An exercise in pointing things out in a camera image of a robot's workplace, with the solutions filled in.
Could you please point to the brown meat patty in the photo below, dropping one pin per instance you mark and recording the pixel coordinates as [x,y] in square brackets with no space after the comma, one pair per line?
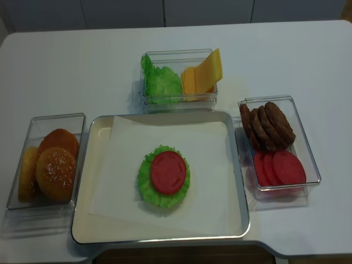
[270,130]
[280,122]
[260,131]

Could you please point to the clear lettuce cheese container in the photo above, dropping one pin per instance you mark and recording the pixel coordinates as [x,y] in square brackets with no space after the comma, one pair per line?
[178,61]

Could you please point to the brown meat patty picked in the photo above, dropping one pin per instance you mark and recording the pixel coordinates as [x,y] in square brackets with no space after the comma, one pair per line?
[245,118]

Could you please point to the brown meat patty back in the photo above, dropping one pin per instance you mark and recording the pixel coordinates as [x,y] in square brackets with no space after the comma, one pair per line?
[260,131]

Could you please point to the plain brown bun half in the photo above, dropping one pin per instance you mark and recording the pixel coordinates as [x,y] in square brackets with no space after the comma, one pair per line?
[60,138]

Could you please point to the silver metal tray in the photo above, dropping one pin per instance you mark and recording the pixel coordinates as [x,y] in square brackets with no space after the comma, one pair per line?
[88,228]

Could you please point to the red tomato slice on tray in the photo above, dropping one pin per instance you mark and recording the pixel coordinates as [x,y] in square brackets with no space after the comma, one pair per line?
[168,172]

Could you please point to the white parchment paper sheet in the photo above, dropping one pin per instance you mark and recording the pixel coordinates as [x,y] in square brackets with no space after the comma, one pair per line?
[210,206]

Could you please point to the brown meat patty middle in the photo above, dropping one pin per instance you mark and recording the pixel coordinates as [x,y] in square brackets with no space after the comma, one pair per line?
[270,130]

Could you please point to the clear patty tomato container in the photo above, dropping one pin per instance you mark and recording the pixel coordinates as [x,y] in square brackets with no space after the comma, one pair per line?
[280,194]

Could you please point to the upright bun half left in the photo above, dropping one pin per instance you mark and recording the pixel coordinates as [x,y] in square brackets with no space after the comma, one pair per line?
[27,188]

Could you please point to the sesame top bun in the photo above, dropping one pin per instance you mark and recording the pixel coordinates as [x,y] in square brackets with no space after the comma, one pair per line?
[55,173]

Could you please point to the clear bun container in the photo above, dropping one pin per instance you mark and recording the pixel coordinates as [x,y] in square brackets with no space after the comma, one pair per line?
[38,129]

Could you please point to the brown meat patty front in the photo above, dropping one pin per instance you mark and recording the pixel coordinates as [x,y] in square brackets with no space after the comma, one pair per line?
[280,122]

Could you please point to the green lettuce leaf on tray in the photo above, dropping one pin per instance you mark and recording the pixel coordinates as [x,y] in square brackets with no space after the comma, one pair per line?
[147,191]

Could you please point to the red tomato slice middle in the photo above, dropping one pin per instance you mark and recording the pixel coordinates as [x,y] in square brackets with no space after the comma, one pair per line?
[268,168]

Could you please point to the stacked yellow cheese slices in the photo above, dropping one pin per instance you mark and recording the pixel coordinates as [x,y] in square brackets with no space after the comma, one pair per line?
[189,86]

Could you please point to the green lettuce leaves in container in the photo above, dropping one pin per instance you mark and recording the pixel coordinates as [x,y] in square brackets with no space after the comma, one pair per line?
[163,85]

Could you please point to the leaning yellow cheese slice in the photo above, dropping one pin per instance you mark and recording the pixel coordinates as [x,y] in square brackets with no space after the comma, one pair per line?
[208,73]

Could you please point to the red tomato slice back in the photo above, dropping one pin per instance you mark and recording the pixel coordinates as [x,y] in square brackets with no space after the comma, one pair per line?
[259,168]

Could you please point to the red tomato slice front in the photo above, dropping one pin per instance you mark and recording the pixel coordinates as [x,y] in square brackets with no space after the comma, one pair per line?
[288,168]

